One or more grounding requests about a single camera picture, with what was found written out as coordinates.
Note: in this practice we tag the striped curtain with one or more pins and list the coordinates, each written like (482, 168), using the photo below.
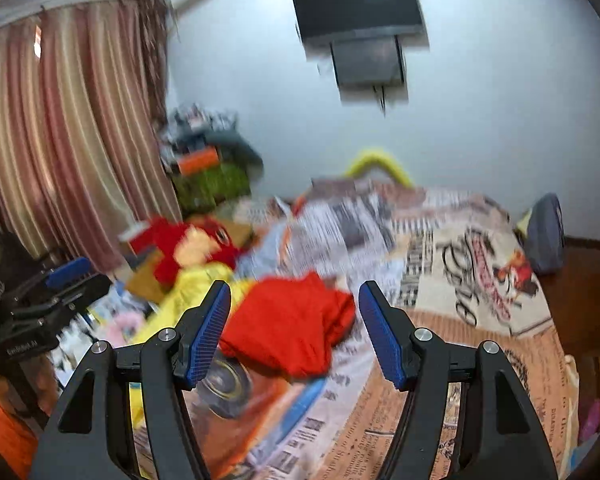
(70, 135)

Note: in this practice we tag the grey cloth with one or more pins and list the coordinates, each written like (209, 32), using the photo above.
(230, 145)

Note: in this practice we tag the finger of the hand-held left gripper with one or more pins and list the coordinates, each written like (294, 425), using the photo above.
(70, 270)
(80, 292)

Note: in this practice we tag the pink cloth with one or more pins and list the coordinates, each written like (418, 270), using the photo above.
(122, 325)

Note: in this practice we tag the black wall television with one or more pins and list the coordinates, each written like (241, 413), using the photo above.
(357, 5)

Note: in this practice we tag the bed with printed sheet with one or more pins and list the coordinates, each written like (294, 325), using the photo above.
(455, 260)

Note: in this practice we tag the brown cardboard box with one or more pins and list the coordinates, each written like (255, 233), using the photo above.
(150, 275)

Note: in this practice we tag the yellow curved cushion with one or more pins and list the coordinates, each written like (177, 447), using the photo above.
(380, 160)

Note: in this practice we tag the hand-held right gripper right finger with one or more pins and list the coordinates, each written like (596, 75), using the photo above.
(380, 335)

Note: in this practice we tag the grey blue backpack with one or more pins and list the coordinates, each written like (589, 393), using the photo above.
(545, 235)

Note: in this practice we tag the dark box under television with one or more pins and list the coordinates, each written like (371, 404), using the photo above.
(367, 62)

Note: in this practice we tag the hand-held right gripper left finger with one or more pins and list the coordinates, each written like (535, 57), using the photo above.
(207, 335)

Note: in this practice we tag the orange box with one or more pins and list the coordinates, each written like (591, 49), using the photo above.
(197, 160)

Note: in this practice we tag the red and yellow plush toy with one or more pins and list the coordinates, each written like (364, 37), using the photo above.
(165, 240)

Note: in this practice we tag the green bag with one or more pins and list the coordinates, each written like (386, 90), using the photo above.
(210, 187)

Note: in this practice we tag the yellow cloth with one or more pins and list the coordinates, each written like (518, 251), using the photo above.
(190, 285)

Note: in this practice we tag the red garment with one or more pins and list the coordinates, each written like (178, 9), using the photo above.
(290, 325)

